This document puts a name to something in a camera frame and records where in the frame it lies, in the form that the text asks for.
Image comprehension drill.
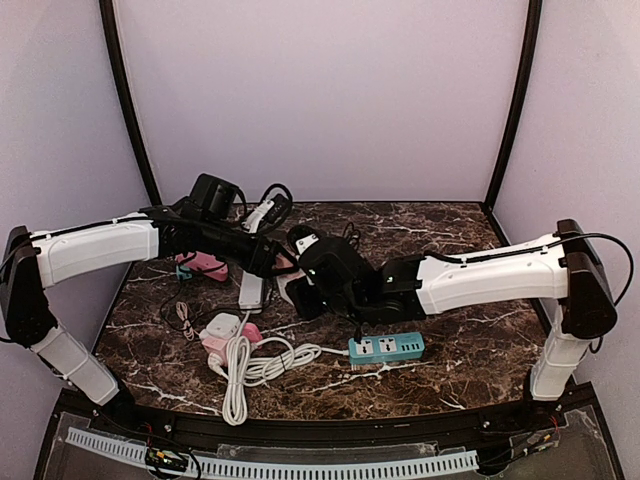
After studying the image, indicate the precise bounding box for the pink charger plug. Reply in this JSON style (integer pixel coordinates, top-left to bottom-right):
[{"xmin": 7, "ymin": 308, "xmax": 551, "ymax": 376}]
[{"xmin": 276, "ymin": 254, "xmax": 299, "ymax": 276}]

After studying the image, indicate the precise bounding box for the white cube socket adapter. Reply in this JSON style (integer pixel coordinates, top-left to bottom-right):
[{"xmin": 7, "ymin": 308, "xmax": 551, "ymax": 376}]
[{"xmin": 276, "ymin": 272, "xmax": 302, "ymax": 304}]

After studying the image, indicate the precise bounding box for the pink triangular power socket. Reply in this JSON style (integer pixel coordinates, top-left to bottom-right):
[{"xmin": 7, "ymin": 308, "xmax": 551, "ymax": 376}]
[{"xmin": 175, "ymin": 252, "xmax": 228, "ymax": 282}]

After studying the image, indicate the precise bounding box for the teal charger plug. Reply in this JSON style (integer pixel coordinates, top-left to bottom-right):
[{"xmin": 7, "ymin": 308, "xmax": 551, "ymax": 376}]
[{"xmin": 176, "ymin": 266, "xmax": 193, "ymax": 281}]

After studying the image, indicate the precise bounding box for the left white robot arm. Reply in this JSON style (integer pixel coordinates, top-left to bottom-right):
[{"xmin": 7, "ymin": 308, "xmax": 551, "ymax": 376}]
[{"xmin": 1, "ymin": 206, "xmax": 296, "ymax": 407}]

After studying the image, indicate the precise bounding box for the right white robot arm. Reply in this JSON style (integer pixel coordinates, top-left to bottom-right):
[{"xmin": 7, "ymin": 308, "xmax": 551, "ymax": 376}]
[{"xmin": 287, "ymin": 219, "xmax": 618, "ymax": 402}]

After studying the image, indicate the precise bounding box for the white and pink cube socket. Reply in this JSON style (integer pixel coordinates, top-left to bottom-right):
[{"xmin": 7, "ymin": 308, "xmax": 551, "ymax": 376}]
[{"xmin": 199, "ymin": 313, "xmax": 263, "ymax": 359}]

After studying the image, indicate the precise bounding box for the white power strip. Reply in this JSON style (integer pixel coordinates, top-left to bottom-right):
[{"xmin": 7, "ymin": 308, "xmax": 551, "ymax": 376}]
[{"xmin": 238, "ymin": 272, "xmax": 265, "ymax": 314}]

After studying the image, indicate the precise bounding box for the teal power strip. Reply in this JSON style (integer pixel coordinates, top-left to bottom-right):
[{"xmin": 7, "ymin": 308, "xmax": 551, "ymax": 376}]
[{"xmin": 348, "ymin": 332, "xmax": 425, "ymax": 366}]

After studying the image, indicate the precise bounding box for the small circuit board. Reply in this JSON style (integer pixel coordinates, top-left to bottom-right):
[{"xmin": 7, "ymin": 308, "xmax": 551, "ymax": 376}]
[{"xmin": 144, "ymin": 448, "xmax": 189, "ymax": 472}]

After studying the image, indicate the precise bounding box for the pink thin cable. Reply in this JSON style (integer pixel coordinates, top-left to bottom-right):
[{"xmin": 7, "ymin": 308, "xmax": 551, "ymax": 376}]
[{"xmin": 173, "ymin": 301, "xmax": 196, "ymax": 343}]

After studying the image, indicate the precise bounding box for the white bundled power cable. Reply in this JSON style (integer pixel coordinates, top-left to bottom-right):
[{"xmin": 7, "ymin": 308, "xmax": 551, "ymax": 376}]
[{"xmin": 205, "ymin": 299, "xmax": 351, "ymax": 427}]

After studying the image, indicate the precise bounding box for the white slotted cable duct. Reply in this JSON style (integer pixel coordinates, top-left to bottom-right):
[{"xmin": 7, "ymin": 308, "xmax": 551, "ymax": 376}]
[{"xmin": 65, "ymin": 427, "xmax": 478, "ymax": 479}]

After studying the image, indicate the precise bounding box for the left black frame post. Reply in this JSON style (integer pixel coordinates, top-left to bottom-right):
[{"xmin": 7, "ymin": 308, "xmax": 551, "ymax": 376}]
[{"xmin": 98, "ymin": 0, "xmax": 162, "ymax": 205}]

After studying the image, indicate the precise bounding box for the black frame post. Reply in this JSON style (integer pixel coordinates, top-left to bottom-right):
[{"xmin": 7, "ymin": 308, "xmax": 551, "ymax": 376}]
[
  {"xmin": 483, "ymin": 0, "xmax": 543, "ymax": 215},
  {"xmin": 98, "ymin": 0, "xmax": 162, "ymax": 205}
]

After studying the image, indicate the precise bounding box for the right black frame post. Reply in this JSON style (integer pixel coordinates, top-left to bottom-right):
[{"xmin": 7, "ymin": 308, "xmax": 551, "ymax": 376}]
[{"xmin": 483, "ymin": 0, "xmax": 543, "ymax": 215}]

